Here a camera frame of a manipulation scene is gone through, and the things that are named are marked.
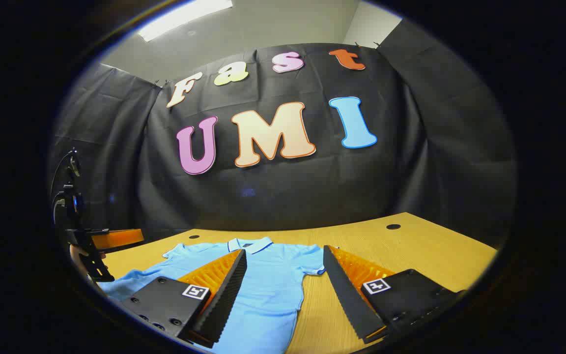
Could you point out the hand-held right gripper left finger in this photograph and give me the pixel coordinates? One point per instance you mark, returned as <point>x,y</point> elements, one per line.
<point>226,300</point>

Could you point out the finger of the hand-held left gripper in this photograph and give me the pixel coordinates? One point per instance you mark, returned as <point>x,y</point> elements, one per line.
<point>121,237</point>

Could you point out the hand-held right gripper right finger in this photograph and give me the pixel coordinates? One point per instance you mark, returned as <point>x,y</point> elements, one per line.
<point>349,300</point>

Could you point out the light blue T-shirt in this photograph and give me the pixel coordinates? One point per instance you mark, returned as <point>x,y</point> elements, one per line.
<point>273,285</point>

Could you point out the black backdrop cloth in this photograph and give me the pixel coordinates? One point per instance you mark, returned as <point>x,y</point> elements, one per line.
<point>312,187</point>

